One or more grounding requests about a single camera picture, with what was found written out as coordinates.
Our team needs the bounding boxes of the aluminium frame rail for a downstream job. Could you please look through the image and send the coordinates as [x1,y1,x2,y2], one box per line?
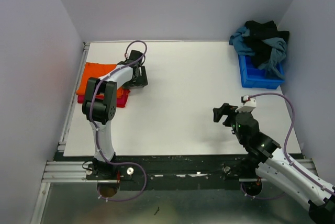
[30,42,94,223]

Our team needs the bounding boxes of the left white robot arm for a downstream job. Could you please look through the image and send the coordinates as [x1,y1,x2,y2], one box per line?
[82,50,148,180]

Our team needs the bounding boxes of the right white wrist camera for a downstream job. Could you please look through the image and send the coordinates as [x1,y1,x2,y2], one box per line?
[235,95,256,113]

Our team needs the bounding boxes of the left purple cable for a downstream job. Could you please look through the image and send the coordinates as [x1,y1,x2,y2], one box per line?
[88,40,149,204]

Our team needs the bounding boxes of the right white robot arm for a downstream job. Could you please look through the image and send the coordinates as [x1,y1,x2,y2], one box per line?
[213,103,334,223]

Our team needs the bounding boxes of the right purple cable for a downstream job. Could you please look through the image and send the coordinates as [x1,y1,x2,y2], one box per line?
[239,92,335,200]

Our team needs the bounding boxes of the grey blue t shirt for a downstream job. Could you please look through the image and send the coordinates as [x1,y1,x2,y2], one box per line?
[258,37,287,80]

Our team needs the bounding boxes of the blue plastic bin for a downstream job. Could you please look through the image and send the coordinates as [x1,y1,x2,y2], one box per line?
[238,55,284,89]

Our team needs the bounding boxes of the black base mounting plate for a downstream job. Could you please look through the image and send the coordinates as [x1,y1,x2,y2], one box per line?
[53,152,306,192]

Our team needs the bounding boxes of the teal blue t shirt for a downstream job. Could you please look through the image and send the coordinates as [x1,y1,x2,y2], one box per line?
[229,26,255,57]

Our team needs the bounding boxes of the purple cable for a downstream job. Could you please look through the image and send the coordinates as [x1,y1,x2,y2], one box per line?
[88,40,149,204]
[239,92,335,200]

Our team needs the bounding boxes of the orange t shirt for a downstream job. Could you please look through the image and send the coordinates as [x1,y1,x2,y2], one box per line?
[76,62,117,96]

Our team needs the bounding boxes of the pink t shirt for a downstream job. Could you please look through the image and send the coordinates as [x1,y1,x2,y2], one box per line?
[77,88,130,108]

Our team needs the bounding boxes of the black t shirt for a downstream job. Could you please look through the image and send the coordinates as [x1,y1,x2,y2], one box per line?
[244,20,290,68]

